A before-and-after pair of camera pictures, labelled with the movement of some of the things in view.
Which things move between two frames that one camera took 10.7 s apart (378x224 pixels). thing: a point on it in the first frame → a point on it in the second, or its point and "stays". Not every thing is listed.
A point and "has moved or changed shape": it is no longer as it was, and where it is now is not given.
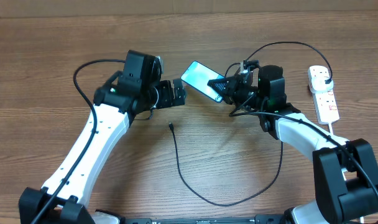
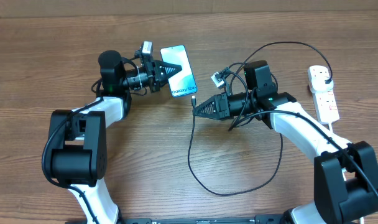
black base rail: (258, 219) stays
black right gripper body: (242, 94) → (224, 106)
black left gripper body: (165, 98) → (152, 74)
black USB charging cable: (245, 60) has moved or changed shape
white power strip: (326, 106) stays
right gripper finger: (222, 85) → (209, 109)
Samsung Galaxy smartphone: (198, 75) → (183, 83)
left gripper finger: (179, 93) → (166, 70)
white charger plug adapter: (318, 85) stays
